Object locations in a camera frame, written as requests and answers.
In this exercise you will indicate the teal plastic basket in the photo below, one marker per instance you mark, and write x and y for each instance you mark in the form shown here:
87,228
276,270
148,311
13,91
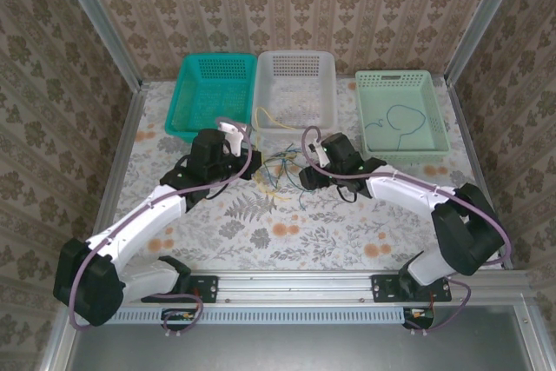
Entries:
208,93

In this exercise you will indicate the black connector board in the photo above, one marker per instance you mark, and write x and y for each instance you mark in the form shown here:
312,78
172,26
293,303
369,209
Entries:
176,321
419,319

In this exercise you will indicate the white plastic basket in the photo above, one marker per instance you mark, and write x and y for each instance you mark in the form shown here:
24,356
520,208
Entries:
295,84

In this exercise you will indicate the floral table cover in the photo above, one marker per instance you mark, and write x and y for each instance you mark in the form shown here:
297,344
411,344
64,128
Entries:
304,240

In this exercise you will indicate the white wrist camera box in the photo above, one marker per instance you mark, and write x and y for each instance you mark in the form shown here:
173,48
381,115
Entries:
313,149
234,138

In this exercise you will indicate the aluminium frame post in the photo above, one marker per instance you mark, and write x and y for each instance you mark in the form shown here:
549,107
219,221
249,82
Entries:
482,19
100,28

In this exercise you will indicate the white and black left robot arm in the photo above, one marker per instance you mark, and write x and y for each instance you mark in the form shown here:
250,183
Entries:
143,219

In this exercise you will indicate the aluminium mounting rail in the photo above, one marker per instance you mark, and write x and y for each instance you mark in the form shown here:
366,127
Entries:
295,288

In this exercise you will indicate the mint green plastic basket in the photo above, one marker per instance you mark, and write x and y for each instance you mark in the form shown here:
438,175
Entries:
399,97

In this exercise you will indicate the grey metal front panel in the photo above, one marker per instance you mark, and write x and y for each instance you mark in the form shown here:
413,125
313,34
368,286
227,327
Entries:
282,349

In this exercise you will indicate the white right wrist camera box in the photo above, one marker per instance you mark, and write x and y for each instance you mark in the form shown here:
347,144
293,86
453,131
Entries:
313,149

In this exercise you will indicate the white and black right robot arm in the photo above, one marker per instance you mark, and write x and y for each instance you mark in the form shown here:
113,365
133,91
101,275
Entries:
404,190

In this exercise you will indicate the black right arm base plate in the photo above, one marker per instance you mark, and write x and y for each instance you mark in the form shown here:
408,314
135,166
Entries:
384,288

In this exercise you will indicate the aluminium table side rail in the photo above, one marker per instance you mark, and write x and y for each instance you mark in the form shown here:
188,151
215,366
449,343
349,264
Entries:
467,136
130,127

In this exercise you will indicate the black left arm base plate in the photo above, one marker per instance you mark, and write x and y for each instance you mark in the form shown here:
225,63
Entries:
204,288

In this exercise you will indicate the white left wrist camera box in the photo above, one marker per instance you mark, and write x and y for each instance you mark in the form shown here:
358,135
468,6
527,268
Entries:
234,138

